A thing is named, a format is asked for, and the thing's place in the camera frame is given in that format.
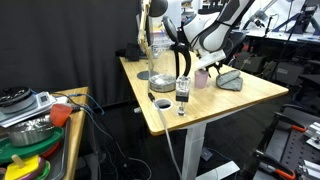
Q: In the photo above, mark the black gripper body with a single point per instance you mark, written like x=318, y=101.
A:
x=217, y=66

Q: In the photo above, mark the grey towel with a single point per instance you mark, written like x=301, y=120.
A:
x=230, y=80

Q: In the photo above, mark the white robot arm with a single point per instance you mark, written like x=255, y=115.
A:
x=207, y=34

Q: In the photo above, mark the pink plastic cup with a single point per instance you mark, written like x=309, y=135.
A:
x=201, y=77

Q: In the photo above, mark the glass pepper grinder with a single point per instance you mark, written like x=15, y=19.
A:
x=182, y=93

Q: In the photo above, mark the glass electric kettle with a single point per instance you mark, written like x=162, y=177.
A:
x=173, y=63

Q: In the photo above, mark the wooden desk lamp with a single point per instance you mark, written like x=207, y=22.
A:
x=149, y=8

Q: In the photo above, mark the black perforated side table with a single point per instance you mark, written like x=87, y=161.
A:
x=288, y=154

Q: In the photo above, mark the orange plastic cup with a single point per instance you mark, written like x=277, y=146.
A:
x=59, y=114

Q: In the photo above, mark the white kitchen scale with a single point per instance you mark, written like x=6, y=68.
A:
x=34, y=105

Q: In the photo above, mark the grey metal tray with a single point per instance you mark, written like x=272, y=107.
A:
x=59, y=159

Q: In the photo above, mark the steel bowl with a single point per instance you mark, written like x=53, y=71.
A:
x=30, y=132

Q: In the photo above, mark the green plastic plate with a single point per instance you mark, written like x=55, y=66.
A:
x=7, y=149

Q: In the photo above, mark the yellow toy block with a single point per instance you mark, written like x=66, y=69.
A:
x=21, y=167

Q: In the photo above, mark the orange handled clamp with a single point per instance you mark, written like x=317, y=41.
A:
x=294, y=125

